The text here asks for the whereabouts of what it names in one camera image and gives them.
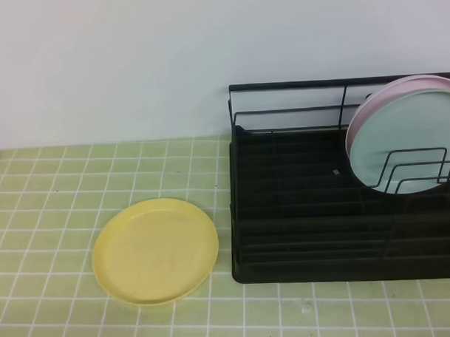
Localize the light green round plate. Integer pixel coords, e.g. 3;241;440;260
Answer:
348;90;450;194

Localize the black wire dish rack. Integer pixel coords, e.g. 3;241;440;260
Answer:
228;75;450;284

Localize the pink round plate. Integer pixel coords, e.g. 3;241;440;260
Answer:
345;74;450;156

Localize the yellow round plate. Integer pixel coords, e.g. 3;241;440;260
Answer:
92;198;219;306

